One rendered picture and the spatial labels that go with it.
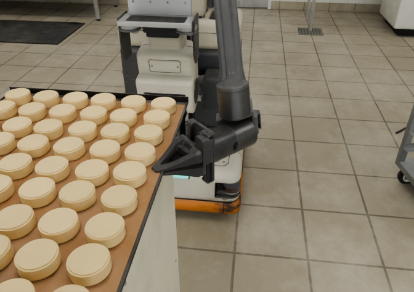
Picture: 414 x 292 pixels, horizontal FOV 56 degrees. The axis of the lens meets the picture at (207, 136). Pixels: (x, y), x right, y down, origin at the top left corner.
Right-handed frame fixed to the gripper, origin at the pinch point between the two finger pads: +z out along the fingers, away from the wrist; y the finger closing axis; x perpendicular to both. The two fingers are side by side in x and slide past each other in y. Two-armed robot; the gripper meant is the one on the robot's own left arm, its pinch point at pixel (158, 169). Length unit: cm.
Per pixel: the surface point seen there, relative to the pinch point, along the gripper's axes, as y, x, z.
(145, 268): 18.7, -1.4, 5.1
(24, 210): -2.1, 0.9, 20.1
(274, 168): 90, 67, -108
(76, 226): -1.5, -5.5, 15.7
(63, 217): -2.1, -3.5, 16.5
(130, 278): 12.9, -6.1, 9.9
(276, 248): 90, 28, -68
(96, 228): -2.1, -8.0, 14.0
